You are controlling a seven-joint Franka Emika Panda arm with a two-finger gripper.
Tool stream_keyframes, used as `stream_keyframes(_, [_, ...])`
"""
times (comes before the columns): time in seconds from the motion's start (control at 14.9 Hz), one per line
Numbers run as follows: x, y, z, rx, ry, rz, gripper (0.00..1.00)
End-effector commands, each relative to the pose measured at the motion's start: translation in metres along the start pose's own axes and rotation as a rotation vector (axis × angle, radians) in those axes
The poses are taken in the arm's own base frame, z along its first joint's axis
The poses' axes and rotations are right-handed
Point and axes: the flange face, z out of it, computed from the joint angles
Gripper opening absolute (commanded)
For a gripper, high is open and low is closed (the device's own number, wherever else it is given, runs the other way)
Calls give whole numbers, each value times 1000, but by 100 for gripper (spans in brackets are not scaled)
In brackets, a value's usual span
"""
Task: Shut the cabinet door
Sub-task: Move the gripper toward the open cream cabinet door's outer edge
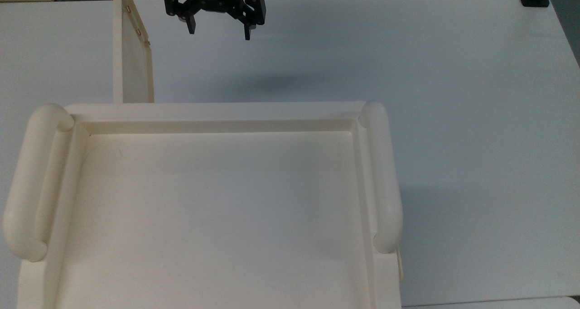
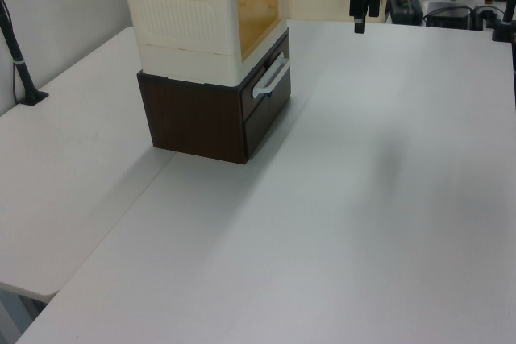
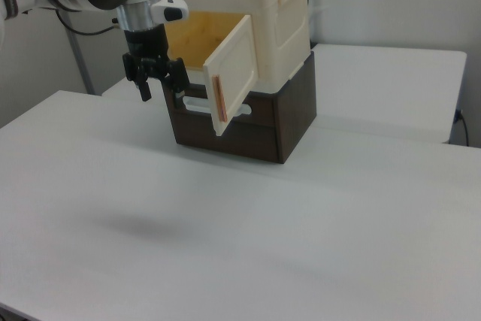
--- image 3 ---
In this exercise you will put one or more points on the cream cabinet door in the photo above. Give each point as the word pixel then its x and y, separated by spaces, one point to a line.
pixel 235 73

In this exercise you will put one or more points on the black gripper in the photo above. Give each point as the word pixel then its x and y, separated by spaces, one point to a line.
pixel 146 43

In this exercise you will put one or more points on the grey metal post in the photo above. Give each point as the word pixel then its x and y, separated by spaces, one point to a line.
pixel 80 61

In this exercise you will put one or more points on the cream plastic cabinet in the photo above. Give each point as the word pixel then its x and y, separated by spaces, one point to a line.
pixel 278 28

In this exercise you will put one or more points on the dark brown drawer unit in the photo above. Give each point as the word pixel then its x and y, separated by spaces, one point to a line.
pixel 293 110

